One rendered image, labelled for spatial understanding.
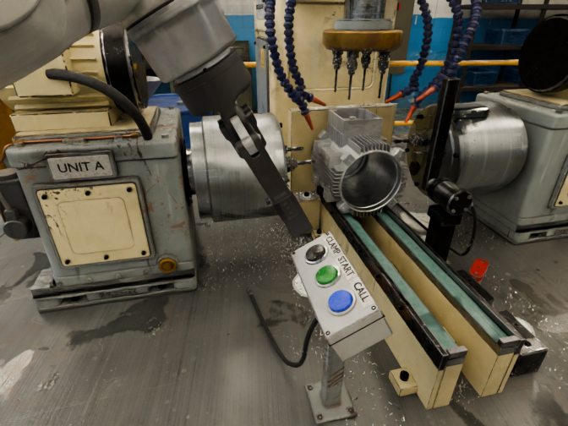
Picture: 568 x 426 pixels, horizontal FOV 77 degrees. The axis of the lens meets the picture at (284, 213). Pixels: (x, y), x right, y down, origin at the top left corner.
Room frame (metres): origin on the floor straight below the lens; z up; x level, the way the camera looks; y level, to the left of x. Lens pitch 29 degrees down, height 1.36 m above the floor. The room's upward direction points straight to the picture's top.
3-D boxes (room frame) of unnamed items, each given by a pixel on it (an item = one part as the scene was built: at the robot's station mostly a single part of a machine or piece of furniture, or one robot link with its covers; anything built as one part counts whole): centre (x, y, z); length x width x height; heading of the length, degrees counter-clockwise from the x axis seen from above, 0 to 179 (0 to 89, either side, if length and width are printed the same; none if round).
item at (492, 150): (0.95, -0.51, 1.04); 0.41 x 0.25 x 0.25; 103
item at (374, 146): (0.88, -0.19, 1.01); 0.20 x 0.19 x 0.19; 12
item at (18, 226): (0.62, 0.51, 1.07); 0.08 x 0.07 x 0.20; 13
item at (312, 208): (0.93, -0.06, 0.86); 0.07 x 0.06 x 0.12; 103
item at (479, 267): (0.71, -0.48, 0.81); 0.09 x 0.03 x 0.02; 141
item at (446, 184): (0.90, -0.36, 0.92); 0.45 x 0.13 x 0.24; 13
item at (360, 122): (0.92, -0.18, 1.11); 0.12 x 0.11 x 0.07; 12
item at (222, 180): (0.80, 0.16, 1.04); 0.37 x 0.25 x 0.25; 103
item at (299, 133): (1.03, -0.15, 0.97); 0.30 x 0.11 x 0.34; 103
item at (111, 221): (0.75, 0.39, 0.99); 0.35 x 0.31 x 0.37; 103
